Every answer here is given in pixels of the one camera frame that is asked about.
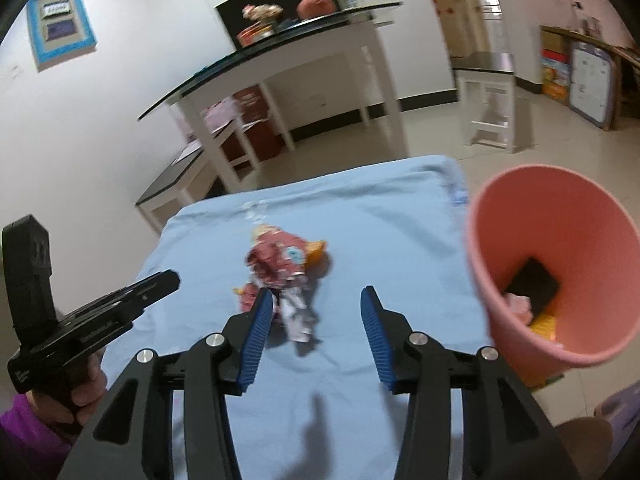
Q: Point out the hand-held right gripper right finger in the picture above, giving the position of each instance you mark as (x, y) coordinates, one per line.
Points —
(375, 340)

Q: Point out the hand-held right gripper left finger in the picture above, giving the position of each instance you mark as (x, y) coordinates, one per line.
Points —
(255, 340)

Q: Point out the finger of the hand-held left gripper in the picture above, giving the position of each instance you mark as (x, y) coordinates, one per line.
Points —
(150, 287)

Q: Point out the maroon paper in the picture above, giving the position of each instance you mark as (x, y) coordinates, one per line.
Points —
(272, 260)

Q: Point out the white plastic bag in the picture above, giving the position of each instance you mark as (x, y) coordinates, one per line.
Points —
(520, 310)

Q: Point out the yellow plastic bag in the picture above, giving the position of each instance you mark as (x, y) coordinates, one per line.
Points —
(544, 329)

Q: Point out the black foam net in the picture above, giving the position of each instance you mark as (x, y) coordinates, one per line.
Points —
(535, 280)

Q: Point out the pink plastic bucket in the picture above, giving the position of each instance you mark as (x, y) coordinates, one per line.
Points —
(590, 220)

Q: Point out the person's left forearm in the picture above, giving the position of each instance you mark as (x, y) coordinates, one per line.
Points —
(25, 440)

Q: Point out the person's left hand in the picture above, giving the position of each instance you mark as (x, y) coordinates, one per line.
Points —
(90, 390)

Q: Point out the white bench with dark top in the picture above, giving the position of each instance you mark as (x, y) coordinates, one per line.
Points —
(170, 175)

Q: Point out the light blue cloth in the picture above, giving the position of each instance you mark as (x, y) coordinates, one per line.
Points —
(375, 210)

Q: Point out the red bin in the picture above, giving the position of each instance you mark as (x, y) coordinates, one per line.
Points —
(260, 135)

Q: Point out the clear plastic bag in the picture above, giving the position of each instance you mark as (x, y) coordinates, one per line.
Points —
(222, 112)

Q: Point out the red box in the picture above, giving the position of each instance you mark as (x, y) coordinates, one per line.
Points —
(255, 35)

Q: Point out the white stool with dark top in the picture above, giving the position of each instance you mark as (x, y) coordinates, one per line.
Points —
(482, 62)

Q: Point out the white table with glass top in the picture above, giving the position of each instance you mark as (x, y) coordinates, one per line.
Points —
(320, 40)

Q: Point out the colourful cardboard box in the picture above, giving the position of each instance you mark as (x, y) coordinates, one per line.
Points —
(555, 75)

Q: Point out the orange round ornament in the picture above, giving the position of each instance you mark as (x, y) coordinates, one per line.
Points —
(315, 6)

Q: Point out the children's drawing board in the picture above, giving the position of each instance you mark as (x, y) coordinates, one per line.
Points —
(595, 85)

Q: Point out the wooden desk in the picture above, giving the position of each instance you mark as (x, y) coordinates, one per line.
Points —
(630, 60)

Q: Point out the blue wall frame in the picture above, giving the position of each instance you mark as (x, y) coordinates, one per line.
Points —
(62, 25)

